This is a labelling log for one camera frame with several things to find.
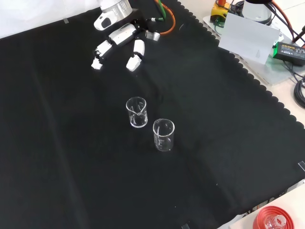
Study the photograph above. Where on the clear tape piece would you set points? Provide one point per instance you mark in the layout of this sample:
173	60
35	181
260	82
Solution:
301	166
185	226
66	21

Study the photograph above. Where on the white card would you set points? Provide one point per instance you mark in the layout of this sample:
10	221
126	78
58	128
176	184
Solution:
247	38

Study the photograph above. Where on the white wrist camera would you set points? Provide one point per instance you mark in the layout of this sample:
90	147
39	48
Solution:
103	22

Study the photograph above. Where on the thin grey thread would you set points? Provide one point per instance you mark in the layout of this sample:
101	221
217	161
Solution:
182	25

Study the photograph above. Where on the yellow stop button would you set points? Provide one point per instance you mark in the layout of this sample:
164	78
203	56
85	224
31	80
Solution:
218	12

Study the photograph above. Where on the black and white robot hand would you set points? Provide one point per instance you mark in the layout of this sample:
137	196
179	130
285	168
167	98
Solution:
122	34

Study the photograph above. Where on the grey metal base plate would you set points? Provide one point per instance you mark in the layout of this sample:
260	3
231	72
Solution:
274	74

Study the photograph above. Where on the small clear glass flask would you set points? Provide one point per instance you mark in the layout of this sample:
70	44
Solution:
276	221

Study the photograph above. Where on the red ribbed funnel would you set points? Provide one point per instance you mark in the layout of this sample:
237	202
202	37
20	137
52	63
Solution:
264	214

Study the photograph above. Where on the clear glass beaker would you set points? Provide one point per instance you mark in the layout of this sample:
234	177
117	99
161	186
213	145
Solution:
138	119
164	140

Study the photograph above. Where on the black cloth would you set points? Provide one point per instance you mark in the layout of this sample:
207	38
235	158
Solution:
71	131

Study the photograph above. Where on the pale board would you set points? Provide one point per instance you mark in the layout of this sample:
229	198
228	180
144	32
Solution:
245	223

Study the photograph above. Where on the black power supply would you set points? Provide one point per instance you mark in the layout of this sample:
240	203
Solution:
289	51

